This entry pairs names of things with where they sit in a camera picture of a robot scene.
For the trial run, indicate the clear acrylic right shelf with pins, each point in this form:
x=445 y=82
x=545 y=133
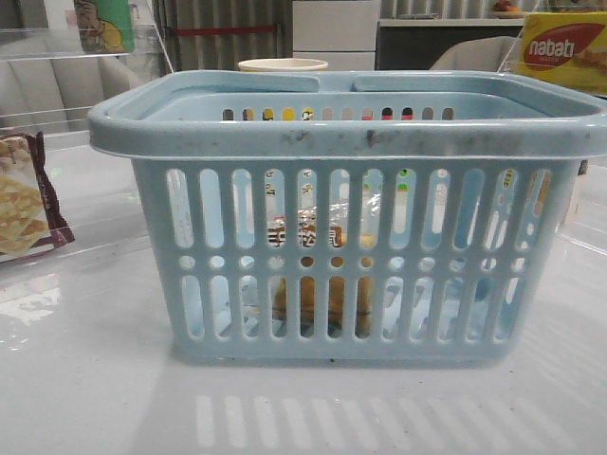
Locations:
x=586 y=216

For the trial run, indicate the beige chair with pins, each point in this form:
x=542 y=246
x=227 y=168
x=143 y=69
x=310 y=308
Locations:
x=488 y=54

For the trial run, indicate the clear acrylic left shelf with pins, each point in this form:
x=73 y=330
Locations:
x=48 y=83

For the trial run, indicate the white drawer cabinet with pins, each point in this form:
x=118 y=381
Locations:
x=341 y=33

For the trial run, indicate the clear acrylic shelf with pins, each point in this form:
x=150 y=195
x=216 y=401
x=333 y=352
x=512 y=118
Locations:
x=586 y=216
x=48 y=83

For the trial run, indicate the light blue plastic basket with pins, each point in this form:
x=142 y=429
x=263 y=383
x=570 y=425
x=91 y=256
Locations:
x=474 y=171

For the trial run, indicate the cream paper cup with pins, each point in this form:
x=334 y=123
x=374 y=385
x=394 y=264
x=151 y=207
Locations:
x=282 y=65

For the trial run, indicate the brown cracker package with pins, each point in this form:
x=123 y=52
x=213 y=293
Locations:
x=31 y=219

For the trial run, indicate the packaged bread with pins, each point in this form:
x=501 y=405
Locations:
x=331 y=289

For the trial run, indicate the yellow nabati wafer box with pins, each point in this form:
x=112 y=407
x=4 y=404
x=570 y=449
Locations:
x=567 y=49

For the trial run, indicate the green yellow cartoon package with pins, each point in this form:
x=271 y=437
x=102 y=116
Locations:
x=105 y=26

